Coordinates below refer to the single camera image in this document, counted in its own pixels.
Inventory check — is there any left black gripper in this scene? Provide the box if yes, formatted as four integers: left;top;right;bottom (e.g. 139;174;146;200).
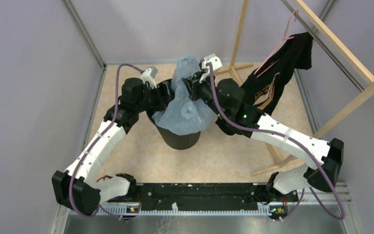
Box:
134;80;183;113

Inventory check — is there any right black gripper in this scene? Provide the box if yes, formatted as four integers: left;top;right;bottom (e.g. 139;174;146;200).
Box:
182;70;227;119

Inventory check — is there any light blue plastic trash bag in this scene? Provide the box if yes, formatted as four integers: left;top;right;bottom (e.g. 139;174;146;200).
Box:
152;55;215;136

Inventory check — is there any black plastic trash bin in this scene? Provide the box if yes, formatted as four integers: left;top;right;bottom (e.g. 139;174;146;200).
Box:
146;79;202;151

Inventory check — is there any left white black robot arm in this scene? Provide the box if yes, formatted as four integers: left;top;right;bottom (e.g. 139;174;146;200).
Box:
52;78;175;216

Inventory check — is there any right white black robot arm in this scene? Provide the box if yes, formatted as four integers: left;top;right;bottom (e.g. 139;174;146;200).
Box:
182;77;344;201

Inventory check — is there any black printed t-shirt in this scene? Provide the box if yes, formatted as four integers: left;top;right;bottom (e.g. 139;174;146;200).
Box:
216;32;313;136

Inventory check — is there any pink clothes hanger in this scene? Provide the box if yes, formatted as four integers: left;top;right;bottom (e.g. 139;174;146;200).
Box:
253;10;299;75

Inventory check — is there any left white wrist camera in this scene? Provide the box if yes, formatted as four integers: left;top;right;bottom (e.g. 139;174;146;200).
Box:
140;66;158;89

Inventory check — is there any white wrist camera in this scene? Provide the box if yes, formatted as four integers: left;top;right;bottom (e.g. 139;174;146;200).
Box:
140;66;158;89
199;53;223;83

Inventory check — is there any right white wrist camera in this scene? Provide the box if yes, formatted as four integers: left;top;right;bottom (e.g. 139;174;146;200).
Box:
199;53;223;83

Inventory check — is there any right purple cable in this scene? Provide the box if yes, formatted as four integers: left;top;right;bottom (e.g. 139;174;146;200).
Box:
206;62;346;221

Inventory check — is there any purple cable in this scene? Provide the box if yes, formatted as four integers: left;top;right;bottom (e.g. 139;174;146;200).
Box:
206;62;346;221
68;63;146;221

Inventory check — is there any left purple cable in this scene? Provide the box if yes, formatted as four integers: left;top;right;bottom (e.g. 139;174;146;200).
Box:
68;63;146;221

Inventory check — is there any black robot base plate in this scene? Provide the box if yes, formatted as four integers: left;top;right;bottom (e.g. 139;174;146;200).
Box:
109;183;284;212

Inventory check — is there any metal clothes rail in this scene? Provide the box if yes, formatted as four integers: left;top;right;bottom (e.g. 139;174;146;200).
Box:
296;0;364;92

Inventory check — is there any grey cable duct rail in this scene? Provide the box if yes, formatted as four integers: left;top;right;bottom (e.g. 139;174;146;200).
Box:
69;202;272;216

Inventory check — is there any wooden clothes rack frame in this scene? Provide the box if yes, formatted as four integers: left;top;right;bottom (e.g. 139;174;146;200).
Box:
209;0;374;177

